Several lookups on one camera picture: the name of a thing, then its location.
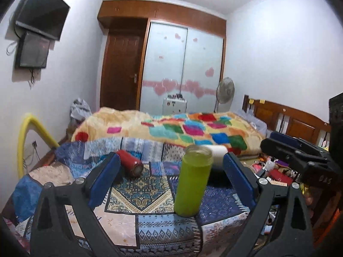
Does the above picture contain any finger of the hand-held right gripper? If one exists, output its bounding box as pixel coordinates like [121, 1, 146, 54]
[260, 138, 336, 187]
[269, 131, 332, 159]

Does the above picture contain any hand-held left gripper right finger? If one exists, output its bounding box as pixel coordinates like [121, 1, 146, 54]
[222, 152, 314, 257]

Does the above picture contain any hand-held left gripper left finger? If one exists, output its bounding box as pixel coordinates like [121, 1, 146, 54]
[29, 153, 122, 257]

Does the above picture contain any white cup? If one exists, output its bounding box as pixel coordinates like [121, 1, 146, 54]
[200, 145, 229, 171]

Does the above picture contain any green glass bottle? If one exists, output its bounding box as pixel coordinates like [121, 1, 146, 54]
[174, 144, 214, 217]

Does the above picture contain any wooden bed headboard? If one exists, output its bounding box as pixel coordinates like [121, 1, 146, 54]
[242, 95, 333, 152]

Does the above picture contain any white pillow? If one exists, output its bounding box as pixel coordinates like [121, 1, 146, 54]
[235, 109, 268, 137]

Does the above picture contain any blue patchwork bed sheet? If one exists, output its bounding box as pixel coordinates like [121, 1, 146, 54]
[11, 136, 271, 257]

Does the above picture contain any white standing fan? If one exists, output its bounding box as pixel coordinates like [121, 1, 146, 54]
[214, 77, 235, 113]

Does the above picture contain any grey cloth pile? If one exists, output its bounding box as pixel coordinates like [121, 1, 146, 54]
[70, 98, 92, 121]

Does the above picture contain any colourful checked blanket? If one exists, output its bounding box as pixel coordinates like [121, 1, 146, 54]
[71, 107, 266, 158]

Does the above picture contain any yellow hoop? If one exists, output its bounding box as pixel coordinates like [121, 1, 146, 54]
[17, 114, 60, 179]

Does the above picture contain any brown wooden door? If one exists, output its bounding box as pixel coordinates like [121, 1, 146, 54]
[99, 28, 147, 112]

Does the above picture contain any wooden wardrobe with sliding doors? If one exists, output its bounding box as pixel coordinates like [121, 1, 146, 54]
[97, 0, 228, 114]

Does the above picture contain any small black wall monitor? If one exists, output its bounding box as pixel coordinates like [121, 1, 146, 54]
[14, 30, 51, 70]

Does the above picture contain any white cable loop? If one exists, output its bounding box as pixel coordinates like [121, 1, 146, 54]
[6, 41, 20, 56]

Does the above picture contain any large black wall television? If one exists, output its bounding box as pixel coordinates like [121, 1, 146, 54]
[14, 0, 71, 41]

